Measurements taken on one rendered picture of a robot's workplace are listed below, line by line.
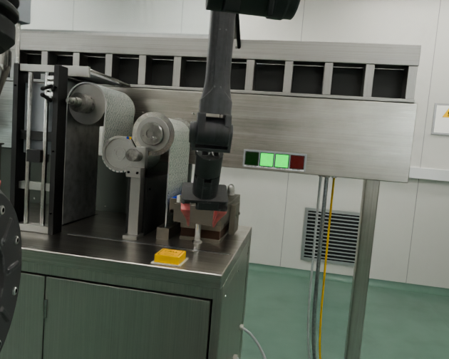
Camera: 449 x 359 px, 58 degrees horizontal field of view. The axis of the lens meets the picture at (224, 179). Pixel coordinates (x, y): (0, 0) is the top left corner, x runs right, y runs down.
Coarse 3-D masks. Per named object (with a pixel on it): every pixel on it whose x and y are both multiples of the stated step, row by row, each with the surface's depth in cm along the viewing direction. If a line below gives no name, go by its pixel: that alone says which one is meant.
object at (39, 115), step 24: (24, 72) 130; (48, 72) 126; (24, 96) 131; (48, 96) 125; (24, 120) 132; (48, 120) 130; (24, 144) 133; (48, 144) 131; (24, 168) 135; (24, 192) 131; (24, 216) 132; (48, 216) 129
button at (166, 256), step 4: (160, 252) 111; (164, 252) 111; (168, 252) 112; (172, 252) 112; (176, 252) 112; (180, 252) 113; (184, 252) 113; (156, 256) 109; (160, 256) 109; (164, 256) 109; (168, 256) 108; (172, 256) 108; (176, 256) 108; (180, 256) 109; (184, 256) 113; (156, 260) 109; (160, 260) 109; (164, 260) 109; (168, 260) 108; (172, 260) 108; (176, 260) 108; (180, 260) 110; (176, 264) 108
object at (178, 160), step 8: (176, 152) 141; (184, 152) 150; (168, 160) 134; (176, 160) 142; (184, 160) 151; (168, 168) 135; (176, 168) 142; (184, 168) 152; (168, 176) 135; (176, 176) 143; (184, 176) 153; (168, 184) 135; (176, 184) 144; (168, 192) 136; (176, 192) 145; (168, 200) 137
